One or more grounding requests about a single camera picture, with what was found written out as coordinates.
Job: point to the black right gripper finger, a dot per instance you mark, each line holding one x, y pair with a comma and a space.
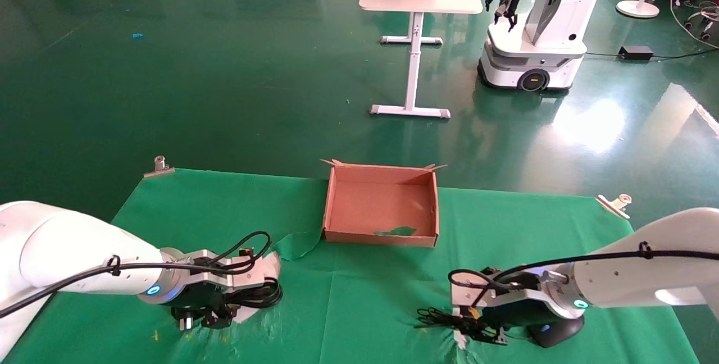
488, 336
474, 319

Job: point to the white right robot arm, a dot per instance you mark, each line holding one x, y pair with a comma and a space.
646, 282

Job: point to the black power adapter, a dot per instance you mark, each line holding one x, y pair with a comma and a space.
636, 52

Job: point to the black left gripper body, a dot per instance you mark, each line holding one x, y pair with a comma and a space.
202, 299

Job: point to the office chair wheel base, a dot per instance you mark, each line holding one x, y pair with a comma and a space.
705, 21

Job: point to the open brown cardboard box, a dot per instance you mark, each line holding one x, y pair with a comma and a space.
382, 206

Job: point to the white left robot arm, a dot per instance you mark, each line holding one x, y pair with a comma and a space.
56, 243

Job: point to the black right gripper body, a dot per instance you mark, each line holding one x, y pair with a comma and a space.
553, 330

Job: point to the metal binder clip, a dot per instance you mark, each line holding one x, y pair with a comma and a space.
159, 168
615, 205

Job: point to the white pedestal table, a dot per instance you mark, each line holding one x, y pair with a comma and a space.
415, 1

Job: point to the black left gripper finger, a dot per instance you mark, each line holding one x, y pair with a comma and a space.
216, 319
177, 313

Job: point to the green table cloth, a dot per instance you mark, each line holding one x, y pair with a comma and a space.
359, 296

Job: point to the white wheeled robot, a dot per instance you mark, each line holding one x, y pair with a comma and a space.
539, 44

